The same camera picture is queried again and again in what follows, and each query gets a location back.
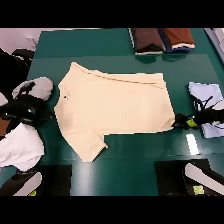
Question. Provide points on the lavender garment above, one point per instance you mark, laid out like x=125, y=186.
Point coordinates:
x=208, y=90

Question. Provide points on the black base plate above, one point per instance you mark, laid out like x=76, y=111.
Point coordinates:
x=56, y=180
x=170, y=178

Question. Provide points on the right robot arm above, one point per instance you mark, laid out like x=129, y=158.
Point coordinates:
x=210, y=115

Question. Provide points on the pale garment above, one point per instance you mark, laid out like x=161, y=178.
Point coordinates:
x=216, y=36

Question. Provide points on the white garment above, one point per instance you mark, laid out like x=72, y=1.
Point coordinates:
x=20, y=146

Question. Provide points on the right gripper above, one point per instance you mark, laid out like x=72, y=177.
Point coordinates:
x=185, y=120

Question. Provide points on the rust orange garment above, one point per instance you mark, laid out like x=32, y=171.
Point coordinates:
x=178, y=36

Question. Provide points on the grey garment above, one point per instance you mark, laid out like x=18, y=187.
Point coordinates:
x=41, y=87

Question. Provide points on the cream T-shirt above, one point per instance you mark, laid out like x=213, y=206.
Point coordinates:
x=113, y=103

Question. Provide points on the brown garment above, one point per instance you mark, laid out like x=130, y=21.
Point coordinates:
x=148, y=38

